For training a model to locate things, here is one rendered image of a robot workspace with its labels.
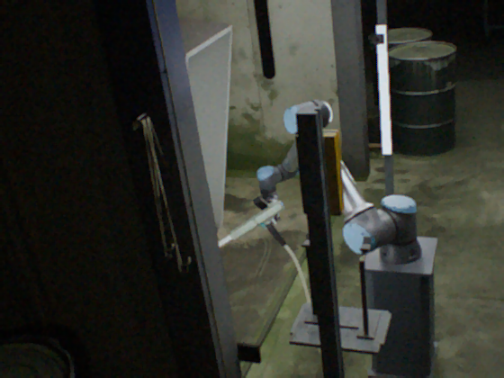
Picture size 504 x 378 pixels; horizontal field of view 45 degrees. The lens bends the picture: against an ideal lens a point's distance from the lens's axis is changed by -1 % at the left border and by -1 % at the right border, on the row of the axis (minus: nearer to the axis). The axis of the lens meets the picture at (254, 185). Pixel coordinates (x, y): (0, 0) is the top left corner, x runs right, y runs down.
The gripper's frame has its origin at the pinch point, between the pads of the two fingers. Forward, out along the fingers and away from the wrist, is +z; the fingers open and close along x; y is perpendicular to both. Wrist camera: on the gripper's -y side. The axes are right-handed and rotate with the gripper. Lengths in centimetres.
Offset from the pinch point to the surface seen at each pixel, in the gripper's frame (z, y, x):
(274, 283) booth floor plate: -52, 57, 37
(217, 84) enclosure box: -48, -62, -12
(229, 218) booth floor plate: -143, 36, 67
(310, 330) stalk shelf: 93, 8, -17
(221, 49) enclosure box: -46, -76, -26
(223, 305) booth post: 74, -9, 11
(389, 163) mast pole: -102, 51, -58
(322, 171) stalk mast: 110, -46, -58
